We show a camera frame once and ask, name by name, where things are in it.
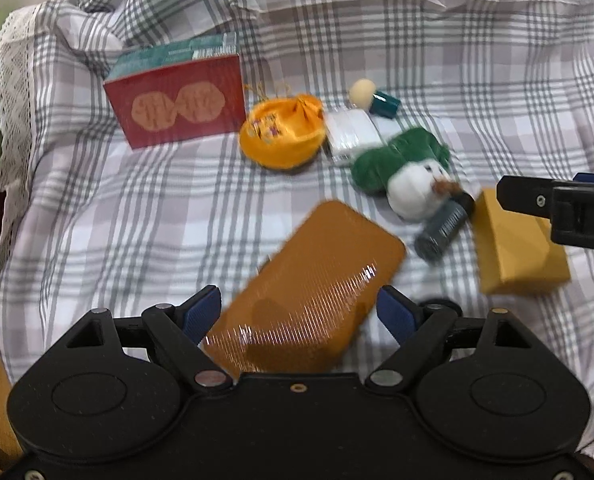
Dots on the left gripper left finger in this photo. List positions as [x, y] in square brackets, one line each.
[174, 341]

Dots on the grey plaid cloth cover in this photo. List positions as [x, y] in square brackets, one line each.
[507, 84]

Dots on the white small box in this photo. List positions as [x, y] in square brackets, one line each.
[349, 133]

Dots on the white lace trim cloth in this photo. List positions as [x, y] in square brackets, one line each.
[17, 98]

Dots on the black mushroom-shaped stand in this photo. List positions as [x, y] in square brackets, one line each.
[437, 304]

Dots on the brown leather case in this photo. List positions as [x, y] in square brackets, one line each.
[302, 310]

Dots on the wooden-head teal peg doll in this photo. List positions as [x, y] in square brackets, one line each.
[365, 95]

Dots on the orange drawstring pouch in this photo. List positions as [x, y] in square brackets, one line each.
[283, 133]

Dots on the green white snowman plush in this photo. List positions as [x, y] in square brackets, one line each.
[412, 170]

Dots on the dark grey hair roller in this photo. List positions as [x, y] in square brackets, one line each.
[443, 226]

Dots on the yellow square box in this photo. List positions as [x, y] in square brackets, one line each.
[515, 254]

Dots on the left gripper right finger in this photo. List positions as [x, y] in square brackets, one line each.
[421, 341]

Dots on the red book with emblem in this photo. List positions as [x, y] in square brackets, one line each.
[180, 91]

